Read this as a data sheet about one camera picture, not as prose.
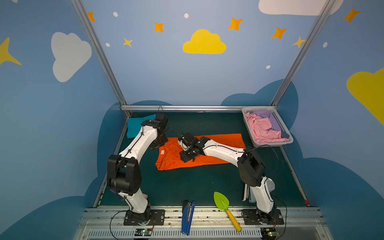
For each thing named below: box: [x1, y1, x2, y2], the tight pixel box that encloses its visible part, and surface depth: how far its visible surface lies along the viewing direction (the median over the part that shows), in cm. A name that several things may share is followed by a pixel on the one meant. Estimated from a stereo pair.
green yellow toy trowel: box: [213, 191, 242, 232], surface depth 79 cm
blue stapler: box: [181, 200, 195, 236], surface depth 76 cm
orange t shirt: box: [155, 133, 247, 171], surface depth 76 cm
